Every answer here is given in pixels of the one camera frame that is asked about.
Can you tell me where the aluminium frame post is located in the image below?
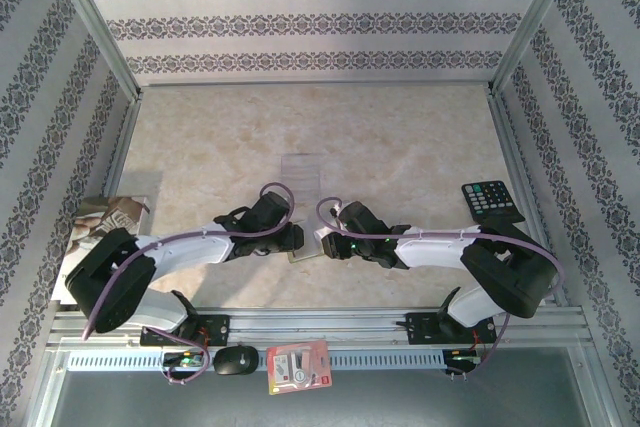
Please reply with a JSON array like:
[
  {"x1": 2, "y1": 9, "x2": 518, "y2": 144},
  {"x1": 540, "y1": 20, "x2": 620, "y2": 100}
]
[
  {"x1": 488, "y1": 0, "x2": 586, "y2": 98},
  {"x1": 42, "y1": 0, "x2": 144, "y2": 103}
]

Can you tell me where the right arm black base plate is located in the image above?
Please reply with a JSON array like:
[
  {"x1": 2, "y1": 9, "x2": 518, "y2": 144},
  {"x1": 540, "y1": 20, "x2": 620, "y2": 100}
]
[{"x1": 405, "y1": 311, "x2": 499, "y2": 347}]

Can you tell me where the black calculator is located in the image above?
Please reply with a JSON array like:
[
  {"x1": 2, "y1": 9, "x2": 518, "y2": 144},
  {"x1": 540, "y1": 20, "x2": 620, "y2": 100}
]
[{"x1": 460, "y1": 180, "x2": 526, "y2": 223}]

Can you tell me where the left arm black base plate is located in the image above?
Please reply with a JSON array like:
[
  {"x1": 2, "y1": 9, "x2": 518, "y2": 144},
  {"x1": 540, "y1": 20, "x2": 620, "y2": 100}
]
[{"x1": 139, "y1": 314, "x2": 231, "y2": 348}]

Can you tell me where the grey metal panel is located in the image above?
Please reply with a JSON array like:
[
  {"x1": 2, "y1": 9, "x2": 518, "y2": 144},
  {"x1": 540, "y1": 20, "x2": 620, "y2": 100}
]
[{"x1": 29, "y1": 346, "x2": 616, "y2": 427}]

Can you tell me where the green card holder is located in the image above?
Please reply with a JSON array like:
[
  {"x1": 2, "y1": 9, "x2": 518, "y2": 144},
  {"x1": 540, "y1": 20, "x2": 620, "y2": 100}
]
[{"x1": 287, "y1": 216, "x2": 324, "y2": 264}]

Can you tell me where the black computer mouse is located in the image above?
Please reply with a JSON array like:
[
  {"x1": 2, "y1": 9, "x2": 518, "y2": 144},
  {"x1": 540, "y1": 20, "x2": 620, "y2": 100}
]
[{"x1": 213, "y1": 345, "x2": 260, "y2": 376}]

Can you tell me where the small green circuit board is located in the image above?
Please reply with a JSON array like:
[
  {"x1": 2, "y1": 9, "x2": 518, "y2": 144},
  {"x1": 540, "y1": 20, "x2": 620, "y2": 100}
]
[
  {"x1": 162, "y1": 351, "x2": 209, "y2": 368},
  {"x1": 444, "y1": 349, "x2": 482, "y2": 367}
]

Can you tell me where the illustrated paperback book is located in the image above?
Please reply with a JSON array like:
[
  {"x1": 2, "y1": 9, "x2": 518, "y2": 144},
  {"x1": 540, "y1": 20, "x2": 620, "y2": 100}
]
[{"x1": 52, "y1": 194, "x2": 154, "y2": 306}]

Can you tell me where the white slotted cable duct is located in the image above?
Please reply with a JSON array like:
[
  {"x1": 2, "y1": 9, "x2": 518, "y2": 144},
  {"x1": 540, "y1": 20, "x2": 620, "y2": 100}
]
[{"x1": 67, "y1": 349, "x2": 446, "y2": 372}]

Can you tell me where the red USB drive blister pack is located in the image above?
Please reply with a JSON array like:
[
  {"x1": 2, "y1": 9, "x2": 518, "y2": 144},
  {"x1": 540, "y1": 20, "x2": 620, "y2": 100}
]
[{"x1": 264, "y1": 339, "x2": 334, "y2": 396}]

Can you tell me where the aluminium frame rail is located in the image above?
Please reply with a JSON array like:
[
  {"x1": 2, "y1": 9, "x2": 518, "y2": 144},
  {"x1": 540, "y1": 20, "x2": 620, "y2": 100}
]
[
  {"x1": 487, "y1": 89, "x2": 571, "y2": 308},
  {"x1": 139, "y1": 78, "x2": 494, "y2": 90},
  {"x1": 99, "y1": 91, "x2": 144, "y2": 198}
]

